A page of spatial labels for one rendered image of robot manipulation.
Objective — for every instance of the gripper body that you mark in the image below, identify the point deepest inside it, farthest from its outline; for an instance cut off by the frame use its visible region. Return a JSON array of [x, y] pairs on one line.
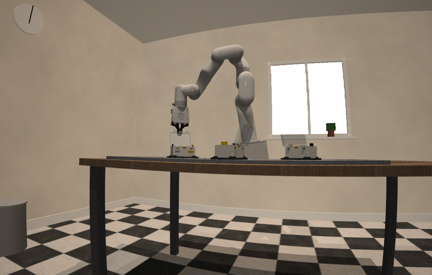
[[180, 114]]

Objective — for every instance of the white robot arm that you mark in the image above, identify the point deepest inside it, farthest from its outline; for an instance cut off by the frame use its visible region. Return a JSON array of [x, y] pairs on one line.
[[244, 81]]

